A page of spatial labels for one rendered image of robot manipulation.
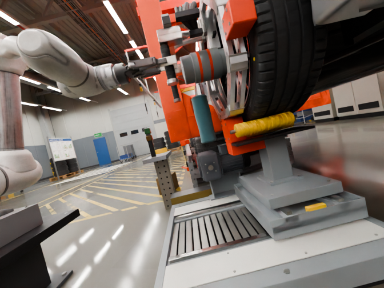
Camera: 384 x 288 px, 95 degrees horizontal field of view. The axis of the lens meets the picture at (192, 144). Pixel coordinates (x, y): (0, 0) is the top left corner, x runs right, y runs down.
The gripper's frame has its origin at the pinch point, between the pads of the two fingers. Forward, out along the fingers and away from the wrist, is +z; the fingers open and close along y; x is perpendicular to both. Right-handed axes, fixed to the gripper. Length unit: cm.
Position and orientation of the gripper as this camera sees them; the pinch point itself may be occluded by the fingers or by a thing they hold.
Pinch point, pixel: (168, 63)
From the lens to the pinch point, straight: 75.8
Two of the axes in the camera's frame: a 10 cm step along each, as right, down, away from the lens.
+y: 0.3, 0.4, -10.0
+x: -2.3, -9.7, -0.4
